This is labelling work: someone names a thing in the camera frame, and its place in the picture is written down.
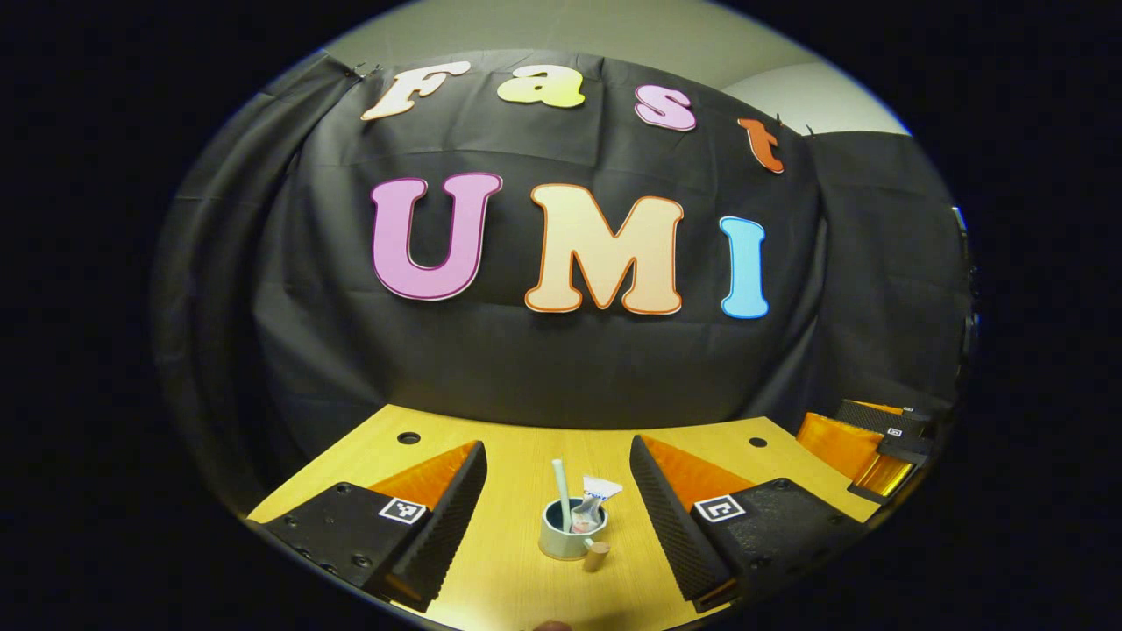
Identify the white toothpaste tube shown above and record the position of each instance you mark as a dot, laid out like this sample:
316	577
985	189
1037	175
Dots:
592	508

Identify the black backdrop cloth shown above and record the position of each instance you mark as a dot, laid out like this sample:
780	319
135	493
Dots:
570	368

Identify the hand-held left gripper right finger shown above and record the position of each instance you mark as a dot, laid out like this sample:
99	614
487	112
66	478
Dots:
668	526

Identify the white toothbrush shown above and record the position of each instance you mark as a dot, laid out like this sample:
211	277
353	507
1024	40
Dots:
561	491

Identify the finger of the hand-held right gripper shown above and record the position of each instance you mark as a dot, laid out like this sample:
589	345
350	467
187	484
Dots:
877	416
841	447

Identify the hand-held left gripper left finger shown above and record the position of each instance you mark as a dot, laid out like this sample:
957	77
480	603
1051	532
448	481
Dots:
451	517

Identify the wooden desktop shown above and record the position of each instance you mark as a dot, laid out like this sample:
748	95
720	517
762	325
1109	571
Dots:
517	473

